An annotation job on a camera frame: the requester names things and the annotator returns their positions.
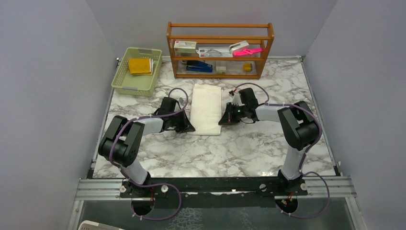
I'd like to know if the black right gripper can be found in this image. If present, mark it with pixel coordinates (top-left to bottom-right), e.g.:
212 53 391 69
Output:
218 102 247 125

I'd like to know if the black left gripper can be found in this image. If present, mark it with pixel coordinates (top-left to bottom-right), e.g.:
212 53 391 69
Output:
169 109 195 133

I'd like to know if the cream white towel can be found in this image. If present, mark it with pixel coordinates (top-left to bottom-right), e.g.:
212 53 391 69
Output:
190 84 222 136

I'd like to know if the green plastic basket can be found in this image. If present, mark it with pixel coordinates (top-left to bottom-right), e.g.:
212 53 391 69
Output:
111 47 162 97

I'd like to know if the yellow brown bear towel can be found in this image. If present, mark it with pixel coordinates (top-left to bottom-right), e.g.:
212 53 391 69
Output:
128 58 154 76

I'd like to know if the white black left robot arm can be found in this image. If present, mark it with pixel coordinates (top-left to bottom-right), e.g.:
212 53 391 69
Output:
98 97 196 197

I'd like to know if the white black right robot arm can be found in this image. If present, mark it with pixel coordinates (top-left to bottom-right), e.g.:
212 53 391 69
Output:
218 88 322 195

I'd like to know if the small white eraser box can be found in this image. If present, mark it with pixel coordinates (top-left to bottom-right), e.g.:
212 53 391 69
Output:
215 61 226 75

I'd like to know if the small yellow block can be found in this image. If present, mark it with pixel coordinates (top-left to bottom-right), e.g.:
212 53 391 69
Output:
243 63 253 72

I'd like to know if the blue black stapler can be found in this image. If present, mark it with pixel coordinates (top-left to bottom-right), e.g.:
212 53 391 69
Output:
186 60 213 73

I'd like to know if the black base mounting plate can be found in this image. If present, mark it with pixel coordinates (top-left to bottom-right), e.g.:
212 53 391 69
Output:
119 176 308 214

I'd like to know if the wooden shelf rack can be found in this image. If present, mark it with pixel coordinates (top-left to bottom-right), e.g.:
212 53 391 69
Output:
166 22 275 80

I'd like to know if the white stapler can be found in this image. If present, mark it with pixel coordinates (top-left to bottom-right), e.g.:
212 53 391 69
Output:
228 40 249 54

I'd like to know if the white green box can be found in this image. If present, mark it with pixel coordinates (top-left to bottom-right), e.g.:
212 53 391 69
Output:
173 40 197 55

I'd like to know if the white tray corner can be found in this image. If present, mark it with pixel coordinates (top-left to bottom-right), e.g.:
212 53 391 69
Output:
78 220 123 230

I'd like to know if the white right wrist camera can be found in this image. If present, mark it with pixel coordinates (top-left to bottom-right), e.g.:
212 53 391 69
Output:
229 90 242 106

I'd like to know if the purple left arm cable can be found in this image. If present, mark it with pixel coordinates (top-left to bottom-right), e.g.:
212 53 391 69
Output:
108 87 190 221

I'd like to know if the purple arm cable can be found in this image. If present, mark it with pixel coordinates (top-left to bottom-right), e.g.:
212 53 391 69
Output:
233 82 331 219
108 87 190 221

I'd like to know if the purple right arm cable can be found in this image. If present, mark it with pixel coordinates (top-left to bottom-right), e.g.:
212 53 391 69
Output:
233 82 331 219

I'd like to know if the aluminium rail frame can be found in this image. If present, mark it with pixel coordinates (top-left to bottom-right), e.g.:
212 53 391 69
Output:
68 176 365 230

